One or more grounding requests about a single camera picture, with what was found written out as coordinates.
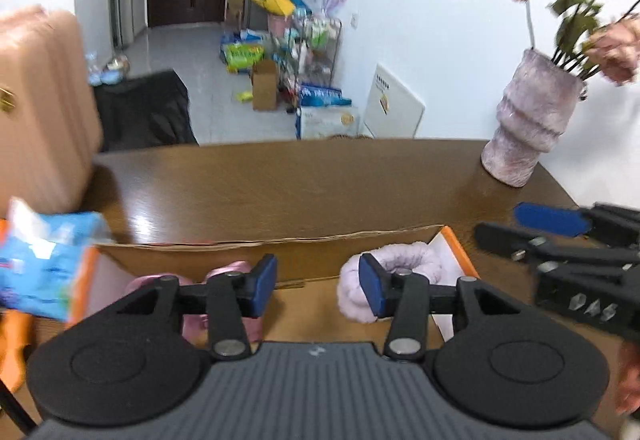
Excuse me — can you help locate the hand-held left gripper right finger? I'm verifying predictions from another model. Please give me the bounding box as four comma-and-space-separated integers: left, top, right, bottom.
359, 254, 531, 363

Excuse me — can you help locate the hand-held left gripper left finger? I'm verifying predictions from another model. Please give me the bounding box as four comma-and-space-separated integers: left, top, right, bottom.
100, 254, 278, 361

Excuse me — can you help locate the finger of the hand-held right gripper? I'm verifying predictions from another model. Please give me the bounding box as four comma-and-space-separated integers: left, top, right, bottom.
474, 221, 640, 282
514, 201, 640, 248

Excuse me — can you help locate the fluffy lavender scrunchie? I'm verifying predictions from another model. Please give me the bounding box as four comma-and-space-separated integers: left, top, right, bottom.
337, 242, 444, 324

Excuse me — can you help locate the orange cardboard box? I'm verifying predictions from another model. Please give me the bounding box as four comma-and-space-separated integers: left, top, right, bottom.
65, 222, 482, 356

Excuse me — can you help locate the blue soft tissue pack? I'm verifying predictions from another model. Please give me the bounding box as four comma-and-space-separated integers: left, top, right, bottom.
0, 197, 115, 322

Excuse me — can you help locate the person's right hand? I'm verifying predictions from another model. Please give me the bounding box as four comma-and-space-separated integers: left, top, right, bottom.
615, 341, 640, 417

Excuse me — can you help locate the mauve ribbed vase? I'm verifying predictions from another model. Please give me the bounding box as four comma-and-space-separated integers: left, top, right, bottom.
481, 48, 587, 188

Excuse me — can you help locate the white flat panel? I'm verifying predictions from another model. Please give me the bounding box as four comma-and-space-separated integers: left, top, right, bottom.
363, 63, 426, 139

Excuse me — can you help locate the white printed carton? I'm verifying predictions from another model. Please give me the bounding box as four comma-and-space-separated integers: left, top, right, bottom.
295, 105, 360, 140

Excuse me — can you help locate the tall brown cardboard box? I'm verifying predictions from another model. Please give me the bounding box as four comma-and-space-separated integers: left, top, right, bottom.
251, 60, 279, 112

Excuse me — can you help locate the blue patterned pack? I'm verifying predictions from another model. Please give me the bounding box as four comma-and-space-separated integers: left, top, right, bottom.
299, 83, 352, 109

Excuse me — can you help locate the bunch of dried pink roses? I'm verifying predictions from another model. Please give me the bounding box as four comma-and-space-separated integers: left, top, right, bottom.
502, 0, 640, 86

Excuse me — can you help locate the black bag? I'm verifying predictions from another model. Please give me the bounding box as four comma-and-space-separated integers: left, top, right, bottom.
92, 69, 199, 153

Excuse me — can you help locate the green yellow packet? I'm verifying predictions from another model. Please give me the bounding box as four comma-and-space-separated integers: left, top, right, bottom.
225, 43, 265, 74

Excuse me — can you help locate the blue white packet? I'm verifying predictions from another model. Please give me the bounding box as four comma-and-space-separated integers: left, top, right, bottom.
220, 29, 272, 52

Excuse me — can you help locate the orange box lid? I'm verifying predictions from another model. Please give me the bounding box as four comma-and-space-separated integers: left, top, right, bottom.
0, 309, 37, 393

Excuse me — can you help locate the pink bucket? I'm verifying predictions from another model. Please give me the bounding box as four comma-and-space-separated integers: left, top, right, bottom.
268, 14, 294, 39

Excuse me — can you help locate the pack of water bottles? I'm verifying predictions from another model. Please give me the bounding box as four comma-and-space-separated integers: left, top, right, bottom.
87, 51, 132, 86

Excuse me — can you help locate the open brown cardboard box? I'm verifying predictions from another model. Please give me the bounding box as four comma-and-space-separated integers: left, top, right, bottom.
225, 0, 247, 32

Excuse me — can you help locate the yellow bag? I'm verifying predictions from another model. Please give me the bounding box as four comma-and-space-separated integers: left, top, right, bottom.
249, 0, 296, 16

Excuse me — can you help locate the pink ribbed suitcase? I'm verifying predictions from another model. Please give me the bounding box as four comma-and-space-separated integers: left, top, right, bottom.
0, 5, 104, 221

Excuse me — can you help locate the metal wire rack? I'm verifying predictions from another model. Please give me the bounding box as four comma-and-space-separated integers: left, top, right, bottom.
284, 15, 344, 89

